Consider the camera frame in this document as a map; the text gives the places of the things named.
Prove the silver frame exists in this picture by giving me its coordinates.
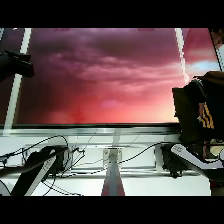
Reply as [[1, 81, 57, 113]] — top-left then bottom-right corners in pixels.
[[0, 125, 224, 197]]

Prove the black cable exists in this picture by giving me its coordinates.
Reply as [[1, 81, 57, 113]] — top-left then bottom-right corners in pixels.
[[0, 134, 70, 160], [118, 141, 172, 165], [41, 179, 84, 197]]

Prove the black garment with yellow stripes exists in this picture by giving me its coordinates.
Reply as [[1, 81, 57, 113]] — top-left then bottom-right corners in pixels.
[[192, 77, 224, 141]]

